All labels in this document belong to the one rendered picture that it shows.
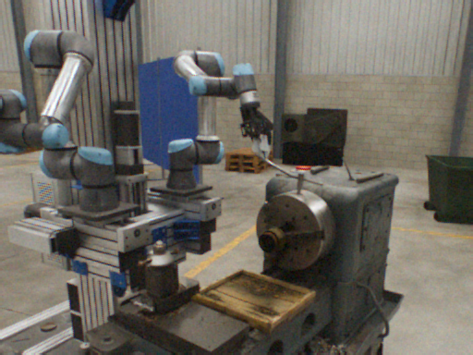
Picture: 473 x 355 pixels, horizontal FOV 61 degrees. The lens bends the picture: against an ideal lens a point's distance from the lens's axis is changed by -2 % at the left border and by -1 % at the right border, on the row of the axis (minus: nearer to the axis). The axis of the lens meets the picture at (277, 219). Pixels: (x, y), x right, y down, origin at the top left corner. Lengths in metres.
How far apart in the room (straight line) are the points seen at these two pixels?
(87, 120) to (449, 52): 10.48
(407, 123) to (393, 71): 1.41
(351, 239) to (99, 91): 1.21
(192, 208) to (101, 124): 0.54
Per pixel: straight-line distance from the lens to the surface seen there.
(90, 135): 1.92
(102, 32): 1.93
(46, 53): 1.72
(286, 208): 1.60
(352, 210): 1.64
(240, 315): 1.39
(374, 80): 11.62
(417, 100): 11.53
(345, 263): 1.71
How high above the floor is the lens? 1.58
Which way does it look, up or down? 16 degrees down
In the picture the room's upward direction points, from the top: 2 degrees clockwise
